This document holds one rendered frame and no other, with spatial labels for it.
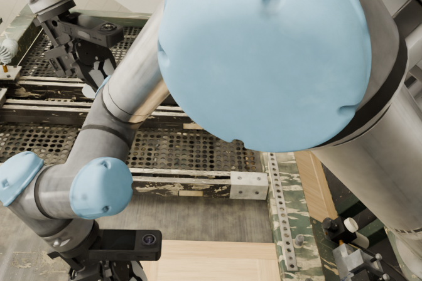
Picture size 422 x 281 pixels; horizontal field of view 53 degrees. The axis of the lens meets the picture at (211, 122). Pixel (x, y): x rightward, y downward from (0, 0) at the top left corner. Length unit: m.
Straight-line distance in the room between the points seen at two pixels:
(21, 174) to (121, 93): 0.17
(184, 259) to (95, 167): 0.78
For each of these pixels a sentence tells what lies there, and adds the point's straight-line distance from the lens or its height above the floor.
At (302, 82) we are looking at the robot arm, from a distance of 0.22.
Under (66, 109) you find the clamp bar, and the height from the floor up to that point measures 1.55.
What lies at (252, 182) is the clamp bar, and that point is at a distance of 1.41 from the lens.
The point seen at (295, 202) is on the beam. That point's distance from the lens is 1.42.
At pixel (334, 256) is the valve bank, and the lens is 1.37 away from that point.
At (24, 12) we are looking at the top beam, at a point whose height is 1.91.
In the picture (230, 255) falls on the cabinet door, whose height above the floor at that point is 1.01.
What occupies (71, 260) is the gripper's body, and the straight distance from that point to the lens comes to 0.73.
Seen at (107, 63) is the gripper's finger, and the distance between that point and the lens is 0.84.
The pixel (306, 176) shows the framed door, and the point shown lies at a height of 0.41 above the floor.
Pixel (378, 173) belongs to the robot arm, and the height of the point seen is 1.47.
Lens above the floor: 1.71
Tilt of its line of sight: 23 degrees down
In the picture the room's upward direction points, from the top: 59 degrees counter-clockwise
